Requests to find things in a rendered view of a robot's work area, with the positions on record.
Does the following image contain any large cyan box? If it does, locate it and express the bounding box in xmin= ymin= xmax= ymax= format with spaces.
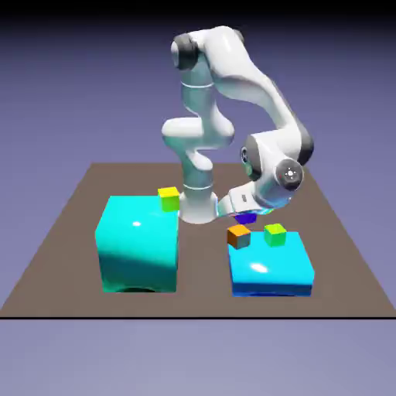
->
xmin=94 ymin=194 xmax=180 ymax=294

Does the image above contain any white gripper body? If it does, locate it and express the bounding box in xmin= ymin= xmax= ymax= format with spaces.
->
xmin=217 ymin=183 xmax=263 ymax=217

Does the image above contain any small green cube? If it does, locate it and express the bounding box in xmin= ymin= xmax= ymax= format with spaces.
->
xmin=263 ymin=223 xmax=287 ymax=248

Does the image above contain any small yellow-green cube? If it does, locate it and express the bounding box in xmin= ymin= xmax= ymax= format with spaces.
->
xmin=157 ymin=186 xmax=181 ymax=213

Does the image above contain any small orange cube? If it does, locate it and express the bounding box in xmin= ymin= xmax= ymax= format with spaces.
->
xmin=227 ymin=224 xmax=251 ymax=250

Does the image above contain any large blue flat box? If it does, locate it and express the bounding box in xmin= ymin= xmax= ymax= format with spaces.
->
xmin=227 ymin=230 xmax=316 ymax=298

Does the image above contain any small blue cube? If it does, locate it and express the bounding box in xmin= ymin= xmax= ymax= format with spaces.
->
xmin=234 ymin=212 xmax=258 ymax=226

